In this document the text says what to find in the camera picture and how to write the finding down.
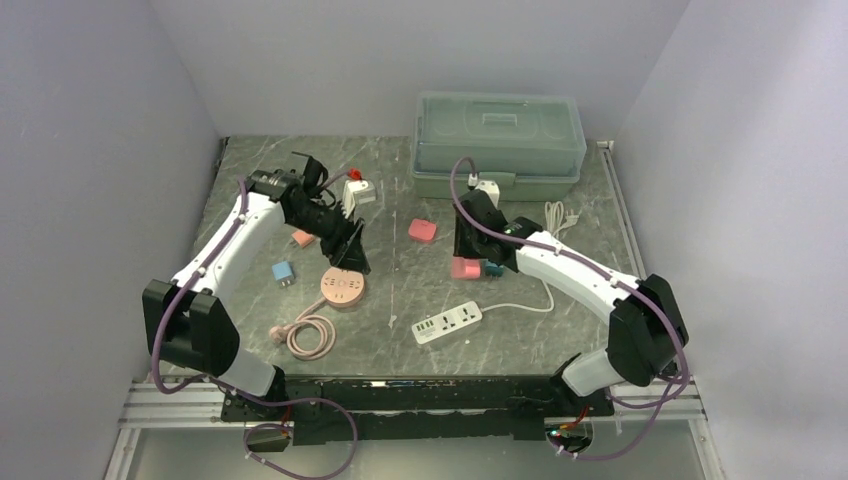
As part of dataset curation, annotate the pink cable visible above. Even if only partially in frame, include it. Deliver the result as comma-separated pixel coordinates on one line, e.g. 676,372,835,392
268,298,338,362

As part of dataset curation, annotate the aluminium rail frame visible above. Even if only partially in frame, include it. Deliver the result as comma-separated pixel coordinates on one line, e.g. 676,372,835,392
142,136,704,479

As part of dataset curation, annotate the round pink socket hub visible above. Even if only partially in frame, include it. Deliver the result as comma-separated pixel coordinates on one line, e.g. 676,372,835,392
320,267,365,309

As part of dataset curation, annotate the white power strip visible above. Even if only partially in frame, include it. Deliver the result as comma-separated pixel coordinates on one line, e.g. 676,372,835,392
411,301,483,345

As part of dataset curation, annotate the green plastic storage box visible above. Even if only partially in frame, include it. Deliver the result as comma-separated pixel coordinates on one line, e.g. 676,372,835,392
410,91,588,202

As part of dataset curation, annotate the pink triangular socket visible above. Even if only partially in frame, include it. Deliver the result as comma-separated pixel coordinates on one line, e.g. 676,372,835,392
451,257,482,280

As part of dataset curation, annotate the pink plug adapter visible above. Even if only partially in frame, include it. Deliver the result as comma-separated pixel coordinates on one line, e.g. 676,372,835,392
408,218,438,244

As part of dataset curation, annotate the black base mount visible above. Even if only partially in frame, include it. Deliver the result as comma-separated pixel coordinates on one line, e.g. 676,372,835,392
221,374,615,446

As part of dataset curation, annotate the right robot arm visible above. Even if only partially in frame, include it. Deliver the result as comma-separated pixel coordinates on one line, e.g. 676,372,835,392
453,188,689,415

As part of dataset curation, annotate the teal charger cube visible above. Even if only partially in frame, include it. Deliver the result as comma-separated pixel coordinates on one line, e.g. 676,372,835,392
482,260,504,278

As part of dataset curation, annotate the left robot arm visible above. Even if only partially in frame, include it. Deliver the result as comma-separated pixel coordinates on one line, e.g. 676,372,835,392
142,152,376,420

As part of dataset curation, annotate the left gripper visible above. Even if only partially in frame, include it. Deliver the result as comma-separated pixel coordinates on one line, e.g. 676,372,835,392
289,198,371,275

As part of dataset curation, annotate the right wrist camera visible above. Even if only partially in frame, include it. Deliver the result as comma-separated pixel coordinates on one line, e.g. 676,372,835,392
467,173,501,208

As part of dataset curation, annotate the white power strip cable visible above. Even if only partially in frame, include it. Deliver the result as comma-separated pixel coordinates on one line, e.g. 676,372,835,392
480,200,582,315

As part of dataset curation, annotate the orange charger cube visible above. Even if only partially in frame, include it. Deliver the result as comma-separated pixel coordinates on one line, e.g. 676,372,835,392
291,230,316,248

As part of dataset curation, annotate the blue charger cube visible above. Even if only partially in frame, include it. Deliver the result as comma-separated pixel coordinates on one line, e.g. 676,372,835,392
271,261,295,287

